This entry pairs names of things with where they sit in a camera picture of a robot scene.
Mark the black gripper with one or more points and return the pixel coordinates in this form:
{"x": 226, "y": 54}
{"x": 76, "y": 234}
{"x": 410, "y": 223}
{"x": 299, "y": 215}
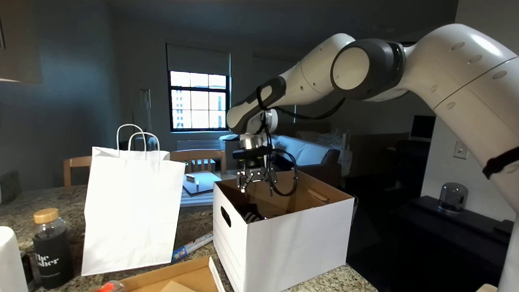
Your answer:
{"x": 257, "y": 166}

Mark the white cardboard box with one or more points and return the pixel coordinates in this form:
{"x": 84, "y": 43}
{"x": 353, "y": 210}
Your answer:
{"x": 298, "y": 254}

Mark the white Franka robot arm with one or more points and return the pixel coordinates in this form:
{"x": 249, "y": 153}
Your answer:
{"x": 460, "y": 70}

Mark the pale flat box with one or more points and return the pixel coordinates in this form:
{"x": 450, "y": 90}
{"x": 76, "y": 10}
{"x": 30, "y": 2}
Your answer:
{"x": 204, "y": 181}

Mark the brown cardboard box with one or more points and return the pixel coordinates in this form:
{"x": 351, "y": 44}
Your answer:
{"x": 179, "y": 276}

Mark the black white striped item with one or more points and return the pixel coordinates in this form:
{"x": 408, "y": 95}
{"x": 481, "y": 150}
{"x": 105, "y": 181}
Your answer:
{"x": 254, "y": 218}

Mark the dark sofa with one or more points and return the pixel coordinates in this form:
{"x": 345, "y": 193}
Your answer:
{"x": 314, "y": 155}

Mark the wooden chair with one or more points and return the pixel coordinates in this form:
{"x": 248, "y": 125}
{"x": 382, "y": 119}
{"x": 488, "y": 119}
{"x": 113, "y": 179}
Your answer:
{"x": 197, "y": 155}
{"x": 76, "y": 161}

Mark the blue snack packet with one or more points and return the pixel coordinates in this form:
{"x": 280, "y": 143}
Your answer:
{"x": 192, "y": 247}

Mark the large grid window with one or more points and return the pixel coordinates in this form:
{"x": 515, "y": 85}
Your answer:
{"x": 199, "y": 99}

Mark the white window blind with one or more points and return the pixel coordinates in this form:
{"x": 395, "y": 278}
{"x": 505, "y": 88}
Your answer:
{"x": 199, "y": 59}

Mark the dark monitor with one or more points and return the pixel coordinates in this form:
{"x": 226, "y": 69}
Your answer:
{"x": 423, "y": 130}

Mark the glass dome jar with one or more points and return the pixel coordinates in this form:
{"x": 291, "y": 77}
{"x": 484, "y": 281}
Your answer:
{"x": 454, "y": 197}

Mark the black low cabinet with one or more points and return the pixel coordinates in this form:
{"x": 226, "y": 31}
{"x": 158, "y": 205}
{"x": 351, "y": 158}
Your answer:
{"x": 449, "y": 249}

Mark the dark jar with wooden lid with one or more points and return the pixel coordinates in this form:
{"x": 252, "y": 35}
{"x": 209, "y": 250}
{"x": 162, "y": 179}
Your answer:
{"x": 50, "y": 254}

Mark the white countertop appliance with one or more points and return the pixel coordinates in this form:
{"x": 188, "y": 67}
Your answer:
{"x": 11, "y": 265}

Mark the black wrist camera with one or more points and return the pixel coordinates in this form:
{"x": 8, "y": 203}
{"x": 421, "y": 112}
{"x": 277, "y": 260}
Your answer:
{"x": 252, "y": 153}

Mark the white wall outlet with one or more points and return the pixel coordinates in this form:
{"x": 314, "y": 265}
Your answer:
{"x": 460, "y": 150}

